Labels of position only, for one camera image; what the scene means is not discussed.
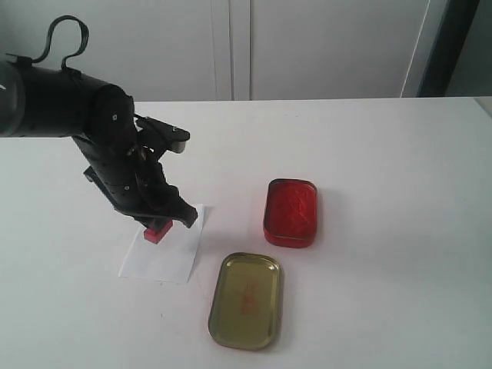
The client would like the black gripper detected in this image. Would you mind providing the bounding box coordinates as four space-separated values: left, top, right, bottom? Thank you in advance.
73 137 198 230

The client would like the red stamp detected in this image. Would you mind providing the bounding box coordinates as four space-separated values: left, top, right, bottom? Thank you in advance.
143 220 173 244

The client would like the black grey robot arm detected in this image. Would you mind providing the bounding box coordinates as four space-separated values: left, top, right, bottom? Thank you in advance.
1 61 198 231

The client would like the red ink pad tin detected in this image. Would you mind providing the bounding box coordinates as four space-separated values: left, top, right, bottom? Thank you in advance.
263 178 317 248

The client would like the white paper sheet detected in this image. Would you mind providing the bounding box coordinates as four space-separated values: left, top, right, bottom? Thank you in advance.
118 204 211 284

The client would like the gold tin lid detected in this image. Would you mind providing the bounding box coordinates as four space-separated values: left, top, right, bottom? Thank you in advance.
208 252 283 351

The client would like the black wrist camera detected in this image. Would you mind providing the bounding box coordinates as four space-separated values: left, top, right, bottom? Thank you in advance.
135 115 191 158

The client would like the black looped cable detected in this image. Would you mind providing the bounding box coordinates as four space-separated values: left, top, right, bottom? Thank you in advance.
32 15 92 72

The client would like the dark vertical post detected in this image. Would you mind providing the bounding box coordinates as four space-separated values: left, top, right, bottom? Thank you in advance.
417 0 480 98

